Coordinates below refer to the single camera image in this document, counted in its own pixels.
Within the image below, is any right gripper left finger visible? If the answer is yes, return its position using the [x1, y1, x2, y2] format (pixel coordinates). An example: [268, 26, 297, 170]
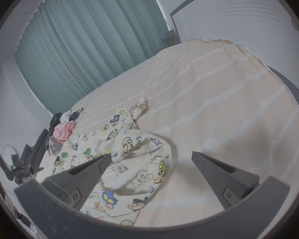
[43, 153, 113, 211]

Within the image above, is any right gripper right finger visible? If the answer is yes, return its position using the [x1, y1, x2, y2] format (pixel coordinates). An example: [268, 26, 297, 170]
[191, 151, 260, 210]

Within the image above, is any white printed pyjama top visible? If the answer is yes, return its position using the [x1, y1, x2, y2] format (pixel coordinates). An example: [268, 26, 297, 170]
[52, 97, 172, 227]

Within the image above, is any grey knitted garment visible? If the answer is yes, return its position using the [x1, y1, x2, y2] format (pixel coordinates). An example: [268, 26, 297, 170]
[49, 135, 63, 156]

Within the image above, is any pink garment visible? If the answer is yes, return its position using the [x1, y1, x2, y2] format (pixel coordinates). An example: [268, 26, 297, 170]
[53, 122, 77, 143]

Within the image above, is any black padded chair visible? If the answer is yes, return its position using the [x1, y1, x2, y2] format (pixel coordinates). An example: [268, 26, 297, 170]
[20, 128, 50, 170]

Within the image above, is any white garment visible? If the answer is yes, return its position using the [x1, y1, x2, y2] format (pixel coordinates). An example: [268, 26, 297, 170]
[60, 109, 85, 124]

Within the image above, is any black garment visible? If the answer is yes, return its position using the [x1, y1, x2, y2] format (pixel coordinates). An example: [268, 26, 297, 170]
[49, 112, 64, 132]

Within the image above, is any bed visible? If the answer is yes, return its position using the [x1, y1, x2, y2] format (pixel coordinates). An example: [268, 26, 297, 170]
[37, 0, 299, 227]

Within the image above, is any grey bedside table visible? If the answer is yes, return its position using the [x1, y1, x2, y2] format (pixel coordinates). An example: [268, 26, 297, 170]
[164, 29, 177, 47]

